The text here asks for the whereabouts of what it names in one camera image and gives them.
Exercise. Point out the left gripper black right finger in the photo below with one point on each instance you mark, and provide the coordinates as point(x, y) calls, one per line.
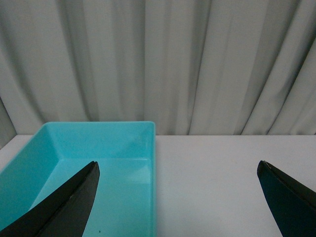
point(292, 204)

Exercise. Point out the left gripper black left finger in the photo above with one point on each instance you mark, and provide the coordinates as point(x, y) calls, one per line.
point(64, 213)

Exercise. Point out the turquoise plastic bin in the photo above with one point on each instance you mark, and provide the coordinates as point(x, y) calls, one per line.
point(125, 202)

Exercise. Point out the grey pleated curtain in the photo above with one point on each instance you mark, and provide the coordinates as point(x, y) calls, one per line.
point(193, 67)

